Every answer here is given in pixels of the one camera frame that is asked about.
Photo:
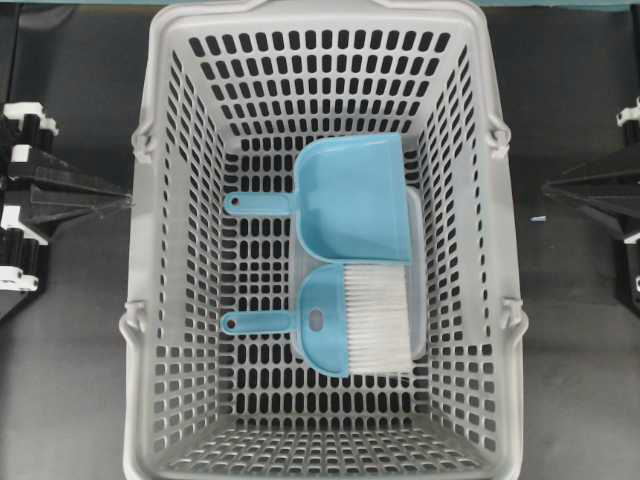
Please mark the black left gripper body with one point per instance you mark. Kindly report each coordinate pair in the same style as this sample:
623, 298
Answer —
25, 127

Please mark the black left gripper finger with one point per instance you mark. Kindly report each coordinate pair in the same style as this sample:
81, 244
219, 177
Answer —
49, 191

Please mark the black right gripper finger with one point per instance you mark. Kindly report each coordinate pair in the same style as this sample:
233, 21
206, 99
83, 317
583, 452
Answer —
595, 190

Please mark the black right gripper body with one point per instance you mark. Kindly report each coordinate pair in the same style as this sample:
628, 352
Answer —
628, 120

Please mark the grey plastic shopping basket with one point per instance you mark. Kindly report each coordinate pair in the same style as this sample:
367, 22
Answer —
233, 91

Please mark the blue hand brush white bristles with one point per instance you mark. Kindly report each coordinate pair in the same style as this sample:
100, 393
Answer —
349, 319

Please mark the blue plastic dustpan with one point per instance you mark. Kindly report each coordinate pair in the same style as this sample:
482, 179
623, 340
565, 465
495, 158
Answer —
349, 200

